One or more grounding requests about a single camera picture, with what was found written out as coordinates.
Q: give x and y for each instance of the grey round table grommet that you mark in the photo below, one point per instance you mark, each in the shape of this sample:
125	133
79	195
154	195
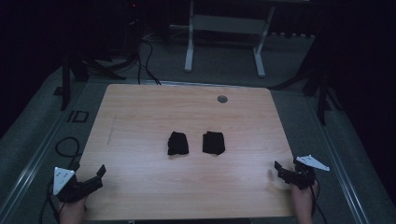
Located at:
222	99

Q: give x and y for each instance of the white metal desk frame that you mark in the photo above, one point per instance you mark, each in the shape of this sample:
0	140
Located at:
229	24

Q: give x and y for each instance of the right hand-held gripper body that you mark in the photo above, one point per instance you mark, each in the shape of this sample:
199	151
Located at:
306	172

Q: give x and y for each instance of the black cloth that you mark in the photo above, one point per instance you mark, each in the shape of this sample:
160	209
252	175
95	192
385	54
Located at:
178	143
214	143

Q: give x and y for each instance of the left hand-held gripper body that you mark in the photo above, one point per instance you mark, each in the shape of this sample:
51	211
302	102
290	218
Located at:
67	186

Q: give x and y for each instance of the metal floor rail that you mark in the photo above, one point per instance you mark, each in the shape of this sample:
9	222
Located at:
341	168
34	161

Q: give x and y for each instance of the person's right hand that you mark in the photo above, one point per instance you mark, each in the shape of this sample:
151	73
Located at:
303	203

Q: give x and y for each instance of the person's left hand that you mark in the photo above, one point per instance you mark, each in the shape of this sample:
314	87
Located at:
72	213

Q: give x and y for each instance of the black metal stand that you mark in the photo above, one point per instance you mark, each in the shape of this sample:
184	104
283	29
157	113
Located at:
320	84
77	71

